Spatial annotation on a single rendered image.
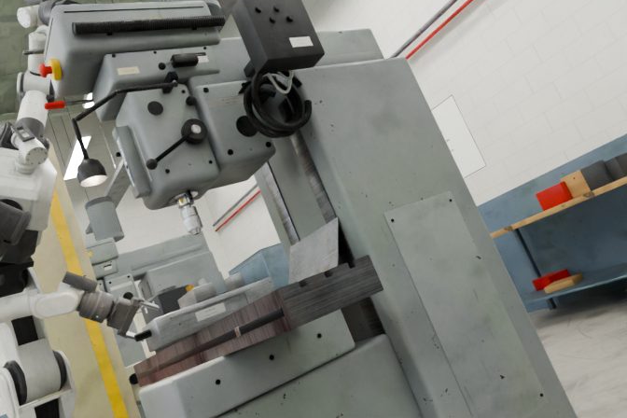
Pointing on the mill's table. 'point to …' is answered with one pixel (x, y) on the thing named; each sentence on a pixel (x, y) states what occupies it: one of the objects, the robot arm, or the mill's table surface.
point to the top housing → (90, 65)
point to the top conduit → (146, 24)
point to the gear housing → (144, 74)
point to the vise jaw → (197, 295)
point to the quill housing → (203, 178)
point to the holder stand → (166, 301)
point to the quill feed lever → (191, 131)
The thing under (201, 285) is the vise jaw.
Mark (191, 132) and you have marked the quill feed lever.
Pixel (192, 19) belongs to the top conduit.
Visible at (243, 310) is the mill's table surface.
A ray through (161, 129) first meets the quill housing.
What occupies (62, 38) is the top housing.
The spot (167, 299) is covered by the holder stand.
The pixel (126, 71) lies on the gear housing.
